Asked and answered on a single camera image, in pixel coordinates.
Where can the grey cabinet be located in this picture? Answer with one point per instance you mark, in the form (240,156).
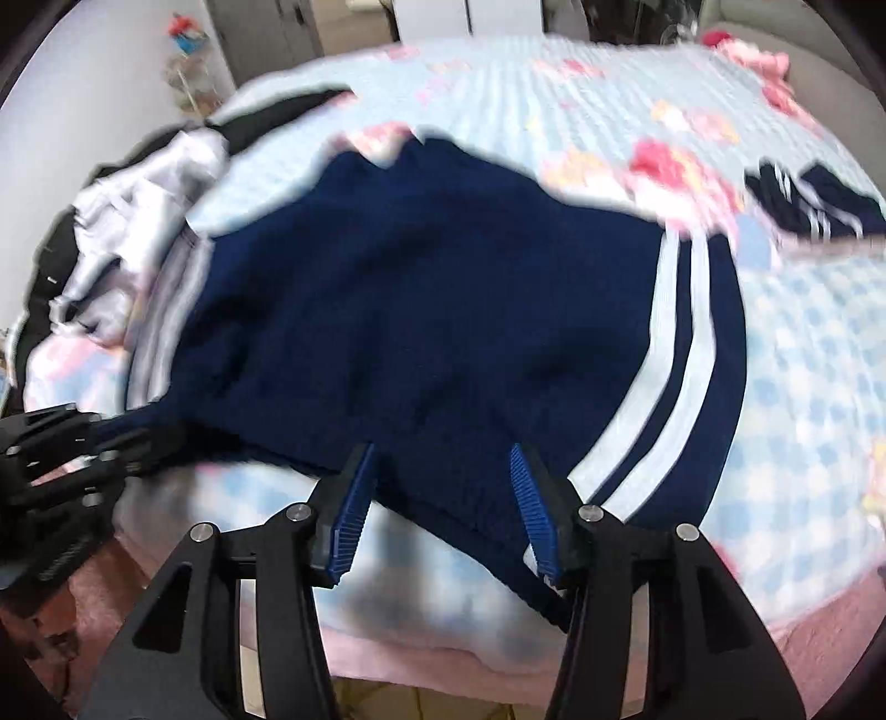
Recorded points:
(263,38)

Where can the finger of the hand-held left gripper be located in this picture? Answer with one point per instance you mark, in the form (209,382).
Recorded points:
(104,460)

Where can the white and black clothes pile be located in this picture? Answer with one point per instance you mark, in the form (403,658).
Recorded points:
(277,114)

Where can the navy sweater with white stripes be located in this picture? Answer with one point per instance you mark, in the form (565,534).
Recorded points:
(415,311)

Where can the grey bed headboard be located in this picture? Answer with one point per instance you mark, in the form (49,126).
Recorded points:
(817,76)

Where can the red plush toy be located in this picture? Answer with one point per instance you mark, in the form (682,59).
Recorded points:
(716,34)

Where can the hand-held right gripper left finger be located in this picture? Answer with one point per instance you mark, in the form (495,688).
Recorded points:
(351,516)

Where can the white shelf rack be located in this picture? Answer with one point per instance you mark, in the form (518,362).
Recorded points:
(197,83)

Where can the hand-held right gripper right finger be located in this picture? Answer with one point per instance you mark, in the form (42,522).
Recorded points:
(534,516)

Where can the pink plush toy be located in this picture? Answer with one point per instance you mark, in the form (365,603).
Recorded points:
(754,57)

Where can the doll with red hat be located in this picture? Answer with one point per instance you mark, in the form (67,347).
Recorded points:
(188,33)

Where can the white wardrobe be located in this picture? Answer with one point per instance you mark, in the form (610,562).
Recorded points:
(471,17)

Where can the blue checked printed blanket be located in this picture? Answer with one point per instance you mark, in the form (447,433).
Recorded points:
(796,381)

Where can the folded navy striped garment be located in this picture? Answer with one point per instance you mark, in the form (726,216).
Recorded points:
(830,201)

